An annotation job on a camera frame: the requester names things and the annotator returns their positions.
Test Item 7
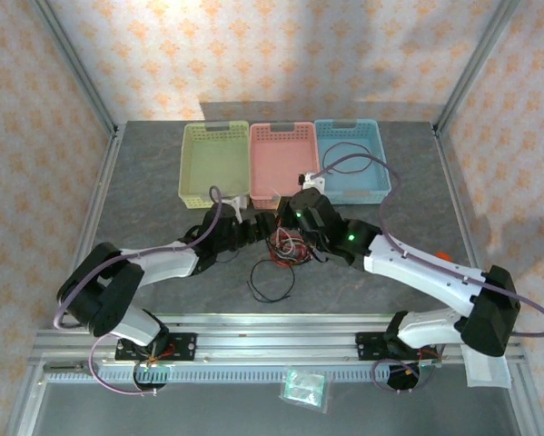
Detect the black cable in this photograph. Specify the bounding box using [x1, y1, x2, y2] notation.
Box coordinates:
[247, 259, 296, 303]

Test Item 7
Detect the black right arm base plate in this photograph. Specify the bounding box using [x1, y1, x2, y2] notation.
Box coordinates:
[355, 331, 438, 363]

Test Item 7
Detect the pink plastic basket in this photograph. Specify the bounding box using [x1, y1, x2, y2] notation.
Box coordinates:
[248, 121, 322, 211]

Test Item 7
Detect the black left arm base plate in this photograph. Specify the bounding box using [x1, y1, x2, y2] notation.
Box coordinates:
[114, 332, 198, 363]

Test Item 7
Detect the aluminium rail beam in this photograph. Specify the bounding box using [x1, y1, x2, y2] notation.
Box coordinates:
[29, 312, 527, 370]

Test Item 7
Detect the white pouch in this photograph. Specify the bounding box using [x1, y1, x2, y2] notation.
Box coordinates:
[462, 347, 512, 390]

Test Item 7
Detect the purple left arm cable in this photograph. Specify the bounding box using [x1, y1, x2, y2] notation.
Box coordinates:
[53, 183, 225, 397]

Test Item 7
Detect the red cable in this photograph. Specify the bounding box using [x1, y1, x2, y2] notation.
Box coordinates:
[265, 228, 317, 270]
[321, 143, 373, 174]

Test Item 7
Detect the blue plastic basket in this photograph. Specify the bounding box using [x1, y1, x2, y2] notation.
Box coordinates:
[313, 118, 393, 206]

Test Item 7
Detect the grey slotted cable duct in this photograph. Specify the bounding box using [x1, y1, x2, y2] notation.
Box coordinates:
[44, 362, 430, 385]

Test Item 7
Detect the clear plastic bag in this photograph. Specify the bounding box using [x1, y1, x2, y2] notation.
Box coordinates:
[279, 366, 334, 414]

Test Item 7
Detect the aluminium frame post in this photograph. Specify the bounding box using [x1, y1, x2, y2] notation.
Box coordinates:
[433, 0, 525, 135]
[28, 0, 121, 135]

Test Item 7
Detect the green plastic basket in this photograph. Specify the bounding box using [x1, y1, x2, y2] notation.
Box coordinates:
[178, 120, 251, 210]

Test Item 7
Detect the aluminium frame leg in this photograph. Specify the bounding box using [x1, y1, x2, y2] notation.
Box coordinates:
[5, 362, 50, 436]
[507, 362, 544, 436]

